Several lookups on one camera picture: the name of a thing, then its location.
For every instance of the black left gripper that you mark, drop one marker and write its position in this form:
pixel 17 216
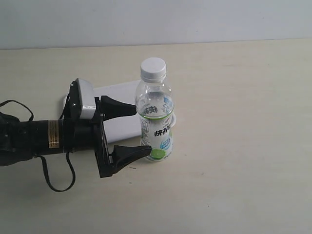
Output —
pixel 89 134

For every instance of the clear plastic drink bottle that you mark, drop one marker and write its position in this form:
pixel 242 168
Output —
pixel 155 108

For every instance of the white bottle cap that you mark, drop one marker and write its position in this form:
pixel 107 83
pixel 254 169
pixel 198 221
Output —
pixel 153 68

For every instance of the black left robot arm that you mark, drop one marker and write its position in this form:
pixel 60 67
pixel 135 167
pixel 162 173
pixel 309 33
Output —
pixel 24 140

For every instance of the white plastic tray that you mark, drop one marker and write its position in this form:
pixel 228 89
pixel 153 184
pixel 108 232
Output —
pixel 120 122

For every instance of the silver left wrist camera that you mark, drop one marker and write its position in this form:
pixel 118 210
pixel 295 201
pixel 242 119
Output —
pixel 80 101

